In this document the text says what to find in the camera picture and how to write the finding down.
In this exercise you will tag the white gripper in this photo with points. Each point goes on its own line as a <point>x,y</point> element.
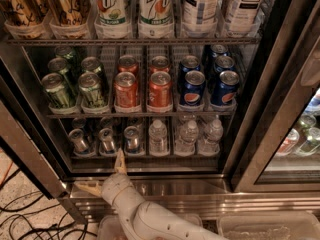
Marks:
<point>115,186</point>

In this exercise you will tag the redbull can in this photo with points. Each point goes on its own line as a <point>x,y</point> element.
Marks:
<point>132,139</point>
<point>107,142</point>
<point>135,121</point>
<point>79,123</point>
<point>81,144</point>
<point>106,122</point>

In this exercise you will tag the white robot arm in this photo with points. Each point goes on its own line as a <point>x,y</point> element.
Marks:
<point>141,219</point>

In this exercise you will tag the front right green can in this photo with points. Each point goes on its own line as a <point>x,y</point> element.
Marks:
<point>91,89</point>

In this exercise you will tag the front left orange can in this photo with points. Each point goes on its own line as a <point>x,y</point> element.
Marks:
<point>126,87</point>

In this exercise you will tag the orange can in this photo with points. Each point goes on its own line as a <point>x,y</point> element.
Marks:
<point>126,87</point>
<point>128,63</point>
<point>160,89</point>
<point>159,63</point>

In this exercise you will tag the front left green can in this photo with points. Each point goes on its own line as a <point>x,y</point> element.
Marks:
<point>58,91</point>

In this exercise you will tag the open left fridge door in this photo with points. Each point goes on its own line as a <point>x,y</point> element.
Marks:
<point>20,146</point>

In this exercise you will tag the front right orange can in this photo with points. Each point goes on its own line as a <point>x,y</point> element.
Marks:
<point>160,89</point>

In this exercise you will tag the middle right green can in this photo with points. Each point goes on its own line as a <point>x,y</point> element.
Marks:
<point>93,64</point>

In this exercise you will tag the rear left orange can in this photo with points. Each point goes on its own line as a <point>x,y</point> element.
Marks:
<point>128,63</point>

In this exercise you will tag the front left pepsi can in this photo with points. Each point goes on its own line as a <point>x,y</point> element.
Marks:
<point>193,88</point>

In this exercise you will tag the pepsi can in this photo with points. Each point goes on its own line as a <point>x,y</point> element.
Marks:
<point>193,88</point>
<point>223,63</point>
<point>218,50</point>
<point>225,89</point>
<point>188,63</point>

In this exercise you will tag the middle left green can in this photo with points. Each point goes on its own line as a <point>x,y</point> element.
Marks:
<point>60,65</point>

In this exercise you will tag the rear right orange can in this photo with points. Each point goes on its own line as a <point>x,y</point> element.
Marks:
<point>159,63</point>

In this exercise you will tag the rear green can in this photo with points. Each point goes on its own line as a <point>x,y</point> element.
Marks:
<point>67,52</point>

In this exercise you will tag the rear left pepsi can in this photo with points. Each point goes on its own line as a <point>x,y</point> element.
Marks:
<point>188,63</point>

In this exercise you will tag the front right pepsi can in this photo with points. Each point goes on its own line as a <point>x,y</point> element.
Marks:
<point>225,89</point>

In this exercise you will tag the middle right pepsi can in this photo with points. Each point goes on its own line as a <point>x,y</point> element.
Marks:
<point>223,63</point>

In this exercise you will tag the rear right pepsi can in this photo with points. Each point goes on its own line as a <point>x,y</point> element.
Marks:
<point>218,50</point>

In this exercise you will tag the right gold lacroix can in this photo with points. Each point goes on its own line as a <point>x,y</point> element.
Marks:
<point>69,13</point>

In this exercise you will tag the gold lacroix can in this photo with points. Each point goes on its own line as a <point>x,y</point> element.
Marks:
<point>69,13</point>
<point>24,12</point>

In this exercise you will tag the red can behind glass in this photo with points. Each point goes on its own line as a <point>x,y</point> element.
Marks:
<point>288,144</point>

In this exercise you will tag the left gold lacroix can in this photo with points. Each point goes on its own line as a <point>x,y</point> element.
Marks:
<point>24,12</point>

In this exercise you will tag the left clear plastic bin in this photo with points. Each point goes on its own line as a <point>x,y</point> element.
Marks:
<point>111,229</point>

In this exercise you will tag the clear plastic bin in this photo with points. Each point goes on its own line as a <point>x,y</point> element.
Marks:
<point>111,229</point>
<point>292,225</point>

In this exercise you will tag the left clear water bottle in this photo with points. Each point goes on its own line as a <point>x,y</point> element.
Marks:
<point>158,144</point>

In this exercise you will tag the clear water bottle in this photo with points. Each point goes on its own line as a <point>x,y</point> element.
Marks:
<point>158,144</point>
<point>208,143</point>
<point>186,138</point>

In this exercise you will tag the middle clear water bottle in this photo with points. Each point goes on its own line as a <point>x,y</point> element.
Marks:
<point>186,138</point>

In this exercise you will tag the right clear water bottle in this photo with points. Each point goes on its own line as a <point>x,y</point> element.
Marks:
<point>208,143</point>

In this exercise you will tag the left 7up bottle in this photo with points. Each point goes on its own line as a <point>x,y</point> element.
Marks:
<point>112,12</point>

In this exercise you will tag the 7up bottle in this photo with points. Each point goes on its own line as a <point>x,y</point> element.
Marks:
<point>155,12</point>
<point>112,12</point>

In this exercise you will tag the right 7up bottle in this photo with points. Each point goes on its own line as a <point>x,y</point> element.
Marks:
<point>155,12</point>

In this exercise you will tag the right clear plastic bin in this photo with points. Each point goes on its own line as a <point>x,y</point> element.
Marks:
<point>292,225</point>

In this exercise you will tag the left tea bottle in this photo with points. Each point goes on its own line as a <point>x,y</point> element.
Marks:
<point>199,12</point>

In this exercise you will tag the middle wire fridge shelf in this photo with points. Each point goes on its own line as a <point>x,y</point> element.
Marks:
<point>139,114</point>

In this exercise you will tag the wire fridge shelf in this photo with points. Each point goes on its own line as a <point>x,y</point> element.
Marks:
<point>132,42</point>
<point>139,114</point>

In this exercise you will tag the upper wire fridge shelf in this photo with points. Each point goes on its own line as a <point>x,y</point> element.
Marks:
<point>132,42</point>

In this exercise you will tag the steel fridge door frame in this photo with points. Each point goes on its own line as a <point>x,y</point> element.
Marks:
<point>282,80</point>

